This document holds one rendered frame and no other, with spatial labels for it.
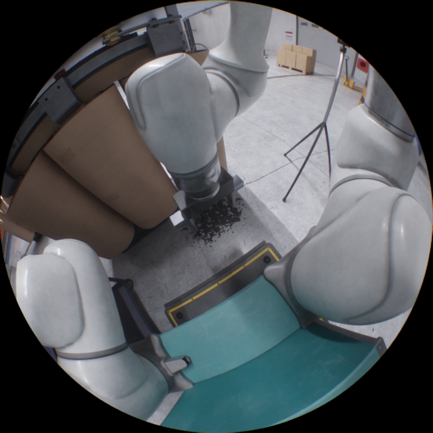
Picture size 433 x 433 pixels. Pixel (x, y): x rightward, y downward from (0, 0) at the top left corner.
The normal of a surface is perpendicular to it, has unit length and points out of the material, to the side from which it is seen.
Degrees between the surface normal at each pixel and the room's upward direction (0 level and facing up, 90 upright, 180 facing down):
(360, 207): 63
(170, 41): 90
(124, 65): 90
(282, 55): 90
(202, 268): 0
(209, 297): 0
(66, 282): 74
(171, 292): 0
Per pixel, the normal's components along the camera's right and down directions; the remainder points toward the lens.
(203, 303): -0.14, -0.40
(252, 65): 0.30, 0.43
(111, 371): 0.82, -0.56
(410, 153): -0.29, 0.36
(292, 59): -0.78, 0.61
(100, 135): 0.61, 0.68
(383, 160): -0.72, 0.57
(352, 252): -0.96, -0.25
